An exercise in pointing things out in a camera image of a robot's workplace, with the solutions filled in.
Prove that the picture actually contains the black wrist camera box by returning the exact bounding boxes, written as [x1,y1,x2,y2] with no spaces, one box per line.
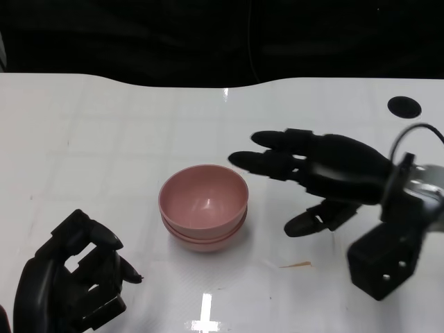
[348,221,426,302]

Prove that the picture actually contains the orange sliver scrap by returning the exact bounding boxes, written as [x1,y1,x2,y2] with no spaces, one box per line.
[279,260,312,269]

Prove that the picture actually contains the pink plastic bowl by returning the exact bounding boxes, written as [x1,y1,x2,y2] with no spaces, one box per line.
[158,165,250,232]
[168,221,246,255]
[161,211,249,243]

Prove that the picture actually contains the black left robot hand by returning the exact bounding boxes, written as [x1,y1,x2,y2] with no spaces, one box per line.
[12,208,145,333]

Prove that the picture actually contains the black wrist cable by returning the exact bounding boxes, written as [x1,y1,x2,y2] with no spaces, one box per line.
[390,123,444,164]

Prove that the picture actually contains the black round cable grommet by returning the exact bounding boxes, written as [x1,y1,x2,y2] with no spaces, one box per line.
[387,96,422,119]

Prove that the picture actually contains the black cloth backdrop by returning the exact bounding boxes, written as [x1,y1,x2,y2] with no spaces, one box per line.
[0,0,444,88]

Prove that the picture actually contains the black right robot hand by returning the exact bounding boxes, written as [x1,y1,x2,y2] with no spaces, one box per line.
[228,128,395,239]

